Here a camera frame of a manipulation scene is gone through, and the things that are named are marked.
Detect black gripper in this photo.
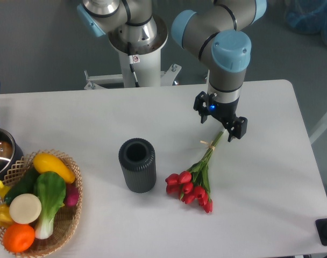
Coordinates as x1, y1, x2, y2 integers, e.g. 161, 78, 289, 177
193, 91, 248, 142

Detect red tulip bouquet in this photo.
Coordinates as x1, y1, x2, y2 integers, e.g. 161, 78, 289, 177
165, 130, 224, 213

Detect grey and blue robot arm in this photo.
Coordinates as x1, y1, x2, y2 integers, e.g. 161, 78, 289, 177
77, 1, 267, 139

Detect dark grey ribbed vase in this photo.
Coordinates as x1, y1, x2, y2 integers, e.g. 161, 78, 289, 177
118, 138, 157, 194

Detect blue plastic bag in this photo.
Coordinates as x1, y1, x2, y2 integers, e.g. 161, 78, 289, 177
284, 1, 327, 46

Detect black device at table edge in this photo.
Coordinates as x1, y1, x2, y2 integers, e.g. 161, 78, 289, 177
315, 218, 327, 246

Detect purple radish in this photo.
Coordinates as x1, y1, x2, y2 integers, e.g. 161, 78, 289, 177
63, 184, 80, 207

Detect yellow squash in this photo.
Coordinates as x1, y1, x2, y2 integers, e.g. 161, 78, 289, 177
33, 153, 75, 184

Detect green bok choy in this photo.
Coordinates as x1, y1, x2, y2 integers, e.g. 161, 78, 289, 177
34, 171, 66, 240

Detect woven wicker basket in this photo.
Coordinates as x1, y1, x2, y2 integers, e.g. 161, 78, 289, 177
2, 149, 83, 257

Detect dark green cucumber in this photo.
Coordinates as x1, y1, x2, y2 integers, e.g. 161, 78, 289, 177
4, 167, 40, 206

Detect cream round disc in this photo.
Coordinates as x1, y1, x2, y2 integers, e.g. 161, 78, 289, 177
9, 193, 41, 224

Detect small yellow banana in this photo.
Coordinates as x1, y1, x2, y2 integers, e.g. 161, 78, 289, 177
0, 180, 11, 199

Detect orange fruit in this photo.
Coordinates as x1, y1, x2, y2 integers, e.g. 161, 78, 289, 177
3, 224, 35, 253

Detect yellow bell pepper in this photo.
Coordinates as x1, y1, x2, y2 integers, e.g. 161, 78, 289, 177
0, 204, 15, 228

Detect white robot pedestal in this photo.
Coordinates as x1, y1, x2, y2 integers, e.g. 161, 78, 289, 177
84, 15, 182, 90

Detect black cable on pedestal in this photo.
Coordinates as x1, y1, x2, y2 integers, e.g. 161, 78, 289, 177
126, 41, 140, 88

